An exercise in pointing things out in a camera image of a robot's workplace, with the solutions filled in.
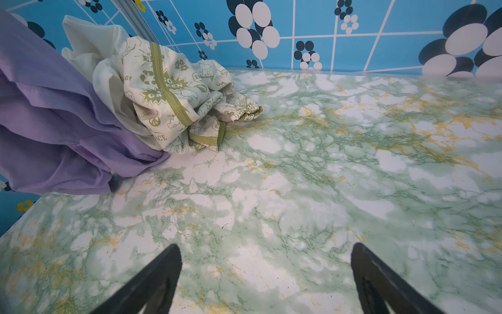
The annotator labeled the green patterned cloth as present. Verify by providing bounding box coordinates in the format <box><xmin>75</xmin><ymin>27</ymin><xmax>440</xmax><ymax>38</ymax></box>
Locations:
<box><xmin>118</xmin><ymin>37</ymin><xmax>264</xmax><ymax>154</ymax></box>

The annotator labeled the left back aluminium corner post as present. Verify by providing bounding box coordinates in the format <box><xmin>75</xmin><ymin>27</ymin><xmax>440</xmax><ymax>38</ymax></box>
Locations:
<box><xmin>111</xmin><ymin>0</ymin><xmax>159</xmax><ymax>44</ymax></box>

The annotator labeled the white cloth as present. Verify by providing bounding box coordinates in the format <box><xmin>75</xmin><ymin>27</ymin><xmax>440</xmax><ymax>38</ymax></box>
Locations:
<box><xmin>61</xmin><ymin>15</ymin><xmax>161</xmax><ymax>150</ymax></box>

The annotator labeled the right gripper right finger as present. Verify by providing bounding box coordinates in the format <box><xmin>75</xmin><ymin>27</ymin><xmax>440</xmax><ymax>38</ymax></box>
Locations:
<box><xmin>351</xmin><ymin>243</ymin><xmax>442</xmax><ymax>314</ymax></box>

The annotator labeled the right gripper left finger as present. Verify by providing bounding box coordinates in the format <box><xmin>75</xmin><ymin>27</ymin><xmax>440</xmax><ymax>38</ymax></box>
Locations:
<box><xmin>92</xmin><ymin>244</ymin><xmax>182</xmax><ymax>313</ymax></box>

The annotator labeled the purple cloth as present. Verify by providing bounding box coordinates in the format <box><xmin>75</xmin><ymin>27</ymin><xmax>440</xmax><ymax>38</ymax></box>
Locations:
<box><xmin>1</xmin><ymin>10</ymin><xmax>169</xmax><ymax>195</ymax></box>

